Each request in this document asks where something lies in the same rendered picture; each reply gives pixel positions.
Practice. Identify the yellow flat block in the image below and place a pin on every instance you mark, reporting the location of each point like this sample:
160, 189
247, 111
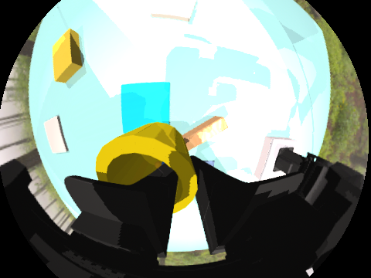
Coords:
66, 56

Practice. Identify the tan wooden bar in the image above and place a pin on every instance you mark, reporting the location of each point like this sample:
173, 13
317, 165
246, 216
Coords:
204, 131

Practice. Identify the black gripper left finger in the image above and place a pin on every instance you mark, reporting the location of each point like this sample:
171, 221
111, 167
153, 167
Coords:
147, 203

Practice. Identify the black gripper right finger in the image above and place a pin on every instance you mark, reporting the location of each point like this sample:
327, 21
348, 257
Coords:
225, 203

